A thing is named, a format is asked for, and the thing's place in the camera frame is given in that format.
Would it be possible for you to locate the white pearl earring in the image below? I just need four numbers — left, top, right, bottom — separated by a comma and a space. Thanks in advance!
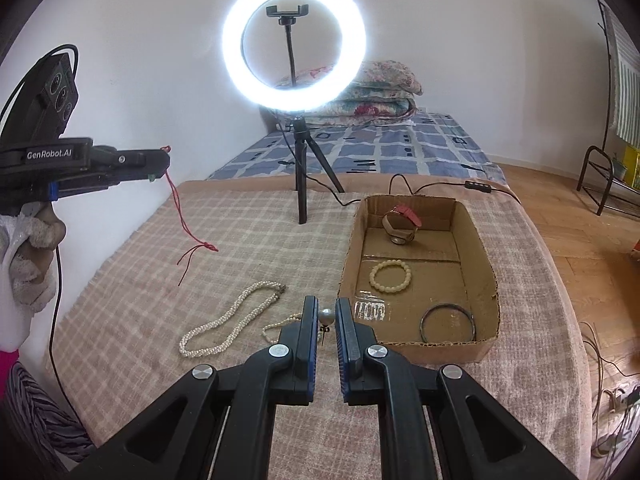
318, 308, 335, 344

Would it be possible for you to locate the twisted white pearl necklace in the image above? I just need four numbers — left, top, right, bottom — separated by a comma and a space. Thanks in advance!
178, 280, 289, 360

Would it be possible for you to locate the blue metal bangle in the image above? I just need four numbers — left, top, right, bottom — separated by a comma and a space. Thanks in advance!
419, 304, 477, 343

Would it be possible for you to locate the white gloved left hand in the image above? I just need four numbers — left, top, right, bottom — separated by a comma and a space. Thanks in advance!
1, 203, 66, 353

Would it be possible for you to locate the brown cardboard box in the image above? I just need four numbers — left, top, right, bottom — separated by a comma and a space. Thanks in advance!
338, 195, 500, 365

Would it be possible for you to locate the black tripod stand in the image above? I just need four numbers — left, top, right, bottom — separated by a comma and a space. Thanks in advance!
292, 116, 345, 224

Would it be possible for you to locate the blue patterned bed sheet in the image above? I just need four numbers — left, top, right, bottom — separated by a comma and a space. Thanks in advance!
209, 110, 506, 184

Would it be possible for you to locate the folded floral quilt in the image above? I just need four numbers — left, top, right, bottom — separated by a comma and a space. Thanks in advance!
303, 60, 423, 127

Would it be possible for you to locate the black phone holder clamp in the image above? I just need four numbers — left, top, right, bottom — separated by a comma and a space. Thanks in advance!
265, 4, 309, 88

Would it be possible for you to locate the black clothes rack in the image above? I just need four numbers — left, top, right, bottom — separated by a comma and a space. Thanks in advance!
576, 0, 639, 218

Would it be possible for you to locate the yellow box on rack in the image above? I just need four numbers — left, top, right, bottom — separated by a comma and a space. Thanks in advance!
623, 144, 640, 188

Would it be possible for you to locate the striped hanging towel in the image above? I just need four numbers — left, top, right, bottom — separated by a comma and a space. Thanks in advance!
601, 3, 639, 150

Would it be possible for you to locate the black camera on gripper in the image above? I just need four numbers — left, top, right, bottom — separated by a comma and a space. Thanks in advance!
1, 44, 79, 148

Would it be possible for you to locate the black power cable with remote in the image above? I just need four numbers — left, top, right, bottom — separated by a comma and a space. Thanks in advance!
271, 119, 522, 208

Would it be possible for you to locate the floor cables and power strip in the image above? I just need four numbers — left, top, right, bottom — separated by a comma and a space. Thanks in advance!
579, 318, 640, 461

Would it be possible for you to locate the white ring light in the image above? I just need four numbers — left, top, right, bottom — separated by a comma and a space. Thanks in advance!
221, 0, 367, 112

